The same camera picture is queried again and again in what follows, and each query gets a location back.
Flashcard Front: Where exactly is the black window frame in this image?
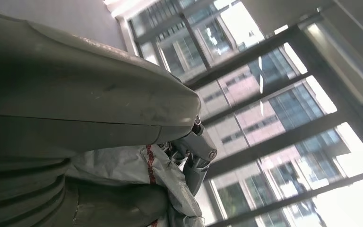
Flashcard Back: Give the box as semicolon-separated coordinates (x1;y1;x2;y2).
128;0;363;227

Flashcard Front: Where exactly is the grey plastic package red stripe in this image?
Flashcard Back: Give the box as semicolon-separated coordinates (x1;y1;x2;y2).
65;144;206;227

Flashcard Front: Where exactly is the ribbed grey left arm sleeve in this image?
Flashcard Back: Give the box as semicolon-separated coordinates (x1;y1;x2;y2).
0;155;76;227

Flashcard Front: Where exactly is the pale office building outside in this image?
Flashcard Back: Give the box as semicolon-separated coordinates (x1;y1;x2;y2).
131;0;351;227

